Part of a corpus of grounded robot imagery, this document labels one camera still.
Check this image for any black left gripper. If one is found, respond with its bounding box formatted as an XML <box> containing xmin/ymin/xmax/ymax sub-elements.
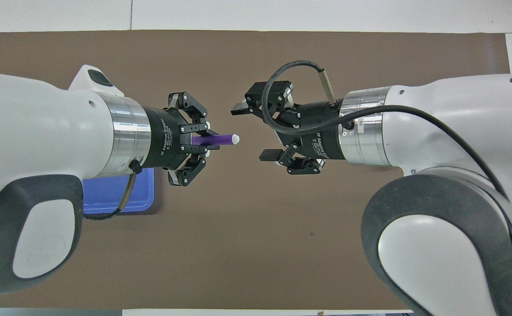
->
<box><xmin>144</xmin><ymin>91</ymin><xmax>221</xmax><ymax>187</ymax></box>

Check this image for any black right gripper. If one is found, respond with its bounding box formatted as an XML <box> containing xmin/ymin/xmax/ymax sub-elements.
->
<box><xmin>231</xmin><ymin>80</ymin><xmax>349</xmax><ymax>175</ymax></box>

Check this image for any purple pen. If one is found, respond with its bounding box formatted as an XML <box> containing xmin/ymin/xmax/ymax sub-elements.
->
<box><xmin>191</xmin><ymin>133</ymin><xmax>240</xmax><ymax>147</ymax></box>

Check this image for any blue plastic tray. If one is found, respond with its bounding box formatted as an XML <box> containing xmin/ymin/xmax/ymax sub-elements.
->
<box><xmin>83</xmin><ymin>168</ymin><xmax>155</xmax><ymax>215</ymax></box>

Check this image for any brown table mat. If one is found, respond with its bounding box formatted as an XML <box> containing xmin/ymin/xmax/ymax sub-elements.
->
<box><xmin>0</xmin><ymin>30</ymin><xmax>511</xmax><ymax>310</ymax></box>

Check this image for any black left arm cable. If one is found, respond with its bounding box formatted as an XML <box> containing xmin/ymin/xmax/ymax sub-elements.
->
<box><xmin>83</xmin><ymin>160</ymin><xmax>144</xmax><ymax>220</ymax></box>

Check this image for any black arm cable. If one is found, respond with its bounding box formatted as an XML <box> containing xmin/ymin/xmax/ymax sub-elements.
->
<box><xmin>83</xmin><ymin>160</ymin><xmax>144</xmax><ymax>220</ymax></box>
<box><xmin>260</xmin><ymin>61</ymin><xmax>509</xmax><ymax>200</ymax></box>

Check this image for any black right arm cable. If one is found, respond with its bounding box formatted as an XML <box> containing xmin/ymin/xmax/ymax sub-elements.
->
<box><xmin>260</xmin><ymin>61</ymin><xmax>509</xmax><ymax>200</ymax></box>

